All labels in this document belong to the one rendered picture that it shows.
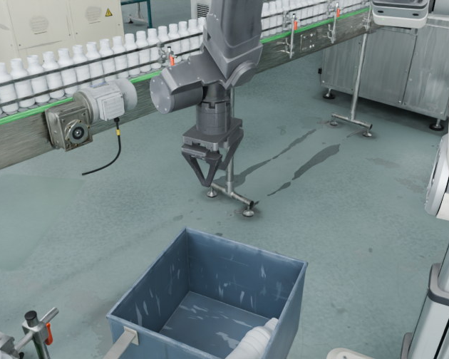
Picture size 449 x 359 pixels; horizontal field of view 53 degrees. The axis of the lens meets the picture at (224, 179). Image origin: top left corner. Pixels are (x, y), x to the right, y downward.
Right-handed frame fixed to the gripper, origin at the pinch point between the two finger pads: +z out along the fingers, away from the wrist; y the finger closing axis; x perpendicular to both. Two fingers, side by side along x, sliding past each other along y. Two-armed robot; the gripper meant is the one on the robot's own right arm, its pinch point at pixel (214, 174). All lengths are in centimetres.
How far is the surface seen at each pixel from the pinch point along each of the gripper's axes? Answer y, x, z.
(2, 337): 37.2, -13.8, 9.9
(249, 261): -13.9, 1.7, 31.5
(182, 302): -9, -15, 49
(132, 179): -147, -142, 124
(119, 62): -83, -87, 16
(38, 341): 33.1, -12.6, 14.9
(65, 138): -43, -83, 32
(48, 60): -55, -96, 9
